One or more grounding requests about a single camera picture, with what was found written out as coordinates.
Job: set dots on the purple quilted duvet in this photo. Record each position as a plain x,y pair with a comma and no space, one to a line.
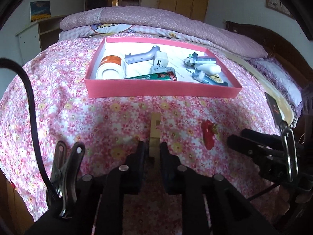
158,18

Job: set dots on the white bedside shelf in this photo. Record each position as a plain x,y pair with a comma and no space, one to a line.
38,36

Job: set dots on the silver metal clamp left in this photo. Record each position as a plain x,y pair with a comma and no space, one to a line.
62,197

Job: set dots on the white orange tape roll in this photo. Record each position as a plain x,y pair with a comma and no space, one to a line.
111,68

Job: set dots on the white usb charger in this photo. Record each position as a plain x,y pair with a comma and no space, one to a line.
160,59

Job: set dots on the silver metal clamp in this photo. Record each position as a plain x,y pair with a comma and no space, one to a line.
289,146
62,197

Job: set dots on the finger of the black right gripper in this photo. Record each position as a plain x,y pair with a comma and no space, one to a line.
253,139
266,153

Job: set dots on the white oval case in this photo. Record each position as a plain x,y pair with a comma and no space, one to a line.
209,69

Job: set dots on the blue yellow picture book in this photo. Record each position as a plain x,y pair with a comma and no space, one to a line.
39,10

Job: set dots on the dark wooden headboard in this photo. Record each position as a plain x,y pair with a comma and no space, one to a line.
278,47

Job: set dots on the red strawberry charm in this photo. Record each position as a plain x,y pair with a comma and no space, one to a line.
209,130

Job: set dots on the silver metal clamp right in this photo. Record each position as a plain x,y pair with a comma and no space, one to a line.
289,146

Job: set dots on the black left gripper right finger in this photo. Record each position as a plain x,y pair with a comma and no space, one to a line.
209,205

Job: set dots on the pink floral bed sheet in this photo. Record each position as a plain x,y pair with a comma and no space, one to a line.
111,127

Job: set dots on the black smartphone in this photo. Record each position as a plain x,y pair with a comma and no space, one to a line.
275,111

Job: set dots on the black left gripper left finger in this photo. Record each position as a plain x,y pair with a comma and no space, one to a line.
101,199

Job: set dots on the blue correction tape dispenser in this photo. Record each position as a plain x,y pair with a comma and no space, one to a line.
207,60

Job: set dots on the pink shallow cardboard box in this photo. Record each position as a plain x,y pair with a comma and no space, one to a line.
177,52

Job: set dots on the green toy figure keychain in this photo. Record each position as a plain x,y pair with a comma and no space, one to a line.
191,60

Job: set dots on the grey plastic handle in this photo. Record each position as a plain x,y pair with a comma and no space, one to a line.
147,56

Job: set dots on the wooden puzzle block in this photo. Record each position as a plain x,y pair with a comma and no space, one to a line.
155,135

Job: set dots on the framed wall picture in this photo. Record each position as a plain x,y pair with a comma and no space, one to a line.
278,6

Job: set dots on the yellow chess piece disc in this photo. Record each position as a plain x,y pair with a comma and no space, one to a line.
216,78

